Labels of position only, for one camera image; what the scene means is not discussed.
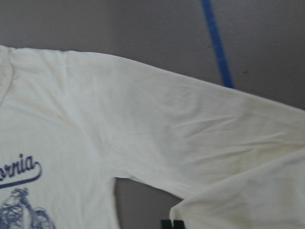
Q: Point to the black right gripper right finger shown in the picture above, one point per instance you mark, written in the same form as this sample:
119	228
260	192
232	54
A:
178	224

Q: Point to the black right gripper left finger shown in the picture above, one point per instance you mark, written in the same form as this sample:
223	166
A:
166	224

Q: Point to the cream long-sleeve printed shirt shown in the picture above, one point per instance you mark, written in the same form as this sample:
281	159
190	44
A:
73	122

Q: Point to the blue tape line lengthwise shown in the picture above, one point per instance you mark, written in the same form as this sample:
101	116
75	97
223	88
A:
217	44

